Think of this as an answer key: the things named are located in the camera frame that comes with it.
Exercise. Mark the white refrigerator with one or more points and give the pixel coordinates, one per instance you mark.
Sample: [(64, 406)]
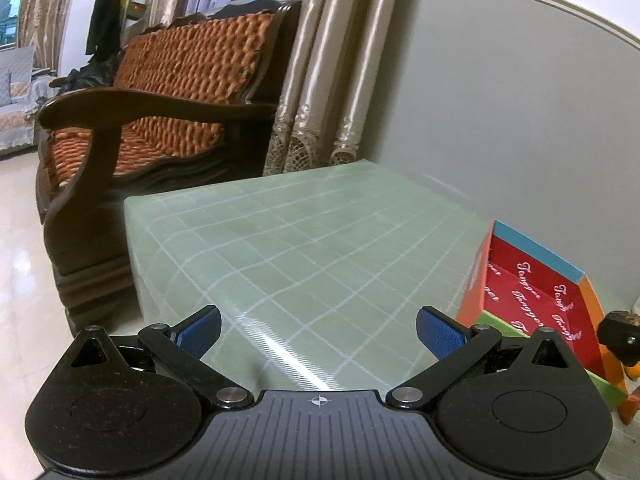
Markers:
[(80, 15)]

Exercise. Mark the black bag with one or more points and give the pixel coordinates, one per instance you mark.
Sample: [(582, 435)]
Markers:
[(85, 75)]

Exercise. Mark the black hanging garment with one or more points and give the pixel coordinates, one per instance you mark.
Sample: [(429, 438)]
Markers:
[(102, 10)]

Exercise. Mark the grey covered sofa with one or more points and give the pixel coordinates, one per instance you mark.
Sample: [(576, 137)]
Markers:
[(17, 105)]

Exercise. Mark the beige satin curtain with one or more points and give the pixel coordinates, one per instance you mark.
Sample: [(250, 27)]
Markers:
[(325, 70)]

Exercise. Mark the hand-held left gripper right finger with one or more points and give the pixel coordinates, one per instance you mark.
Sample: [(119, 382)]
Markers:
[(440, 336)]

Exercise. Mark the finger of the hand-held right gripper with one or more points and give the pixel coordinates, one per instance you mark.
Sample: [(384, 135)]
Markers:
[(617, 337)]

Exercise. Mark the dark wooden sofa orange cushions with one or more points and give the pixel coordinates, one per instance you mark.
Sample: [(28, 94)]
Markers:
[(175, 90)]

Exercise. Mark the colourful cardboard box red inside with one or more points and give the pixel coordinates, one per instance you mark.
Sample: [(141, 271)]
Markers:
[(530, 295)]

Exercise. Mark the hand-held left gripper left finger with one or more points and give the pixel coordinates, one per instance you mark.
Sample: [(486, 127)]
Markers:
[(200, 334)]

